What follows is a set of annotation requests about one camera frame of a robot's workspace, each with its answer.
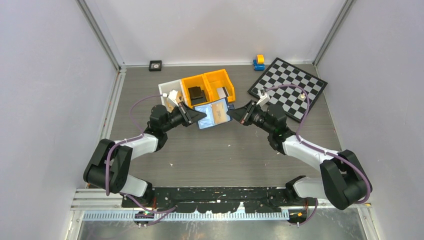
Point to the card in orange bin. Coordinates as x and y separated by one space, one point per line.
222 92

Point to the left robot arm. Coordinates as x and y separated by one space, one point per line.
108 167

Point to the black object in bin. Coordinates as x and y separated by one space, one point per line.
196 95

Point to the blue leather card holder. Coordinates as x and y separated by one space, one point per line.
207 122

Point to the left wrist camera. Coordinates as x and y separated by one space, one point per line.
171 99

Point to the white plastic bin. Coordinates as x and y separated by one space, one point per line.
166 88

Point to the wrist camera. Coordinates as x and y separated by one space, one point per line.
264 97
171 99

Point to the orange plastic bin right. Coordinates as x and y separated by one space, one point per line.
219 79

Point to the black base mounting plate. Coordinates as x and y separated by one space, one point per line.
220 200

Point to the black white chessboard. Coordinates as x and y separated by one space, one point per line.
295 82

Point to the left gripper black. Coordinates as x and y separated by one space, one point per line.
188 115

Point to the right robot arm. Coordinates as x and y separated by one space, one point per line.
342 180

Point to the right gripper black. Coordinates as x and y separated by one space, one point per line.
244 114

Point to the orange plastic bin left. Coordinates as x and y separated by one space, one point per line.
196 80

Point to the gold card pocket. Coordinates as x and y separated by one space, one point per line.
219 112

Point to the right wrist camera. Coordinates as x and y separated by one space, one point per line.
264 97

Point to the orange plastic bin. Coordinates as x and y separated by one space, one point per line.
196 80
219 79

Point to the small black square device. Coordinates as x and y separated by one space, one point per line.
155 65

